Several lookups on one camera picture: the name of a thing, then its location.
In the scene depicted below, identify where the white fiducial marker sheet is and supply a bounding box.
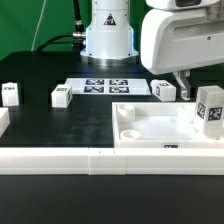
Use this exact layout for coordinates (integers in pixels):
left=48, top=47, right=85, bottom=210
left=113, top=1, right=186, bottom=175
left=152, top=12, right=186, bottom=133
left=66, top=78, right=151, bottom=95

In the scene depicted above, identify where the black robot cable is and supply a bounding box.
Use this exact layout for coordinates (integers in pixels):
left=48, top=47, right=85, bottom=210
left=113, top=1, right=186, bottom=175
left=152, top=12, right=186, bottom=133
left=35, top=0, right=87, bottom=53

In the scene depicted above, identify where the white front fence bar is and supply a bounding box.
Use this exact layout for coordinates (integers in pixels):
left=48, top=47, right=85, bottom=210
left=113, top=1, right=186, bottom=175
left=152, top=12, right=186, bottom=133
left=0, top=148, right=224, bottom=175

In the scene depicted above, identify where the white thin cable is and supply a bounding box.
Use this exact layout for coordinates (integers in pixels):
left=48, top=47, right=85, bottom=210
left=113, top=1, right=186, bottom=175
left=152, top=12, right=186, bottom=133
left=30, top=0, right=47, bottom=52

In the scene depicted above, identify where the white left fence piece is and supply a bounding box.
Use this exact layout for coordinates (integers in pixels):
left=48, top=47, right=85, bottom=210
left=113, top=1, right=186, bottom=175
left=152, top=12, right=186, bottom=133
left=0, top=108, right=10, bottom=137

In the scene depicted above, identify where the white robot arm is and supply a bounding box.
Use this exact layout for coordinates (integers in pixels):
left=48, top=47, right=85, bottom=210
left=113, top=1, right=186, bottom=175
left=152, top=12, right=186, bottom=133
left=81, top=0, right=224, bottom=100

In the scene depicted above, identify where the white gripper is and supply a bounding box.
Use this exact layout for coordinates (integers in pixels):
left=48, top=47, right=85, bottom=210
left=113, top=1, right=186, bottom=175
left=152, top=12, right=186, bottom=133
left=140, top=9, right=224, bottom=100

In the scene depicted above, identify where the white square tabletop part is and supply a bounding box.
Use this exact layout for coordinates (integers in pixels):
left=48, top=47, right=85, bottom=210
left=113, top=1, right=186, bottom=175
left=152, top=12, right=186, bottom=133
left=112, top=102, right=224, bottom=149

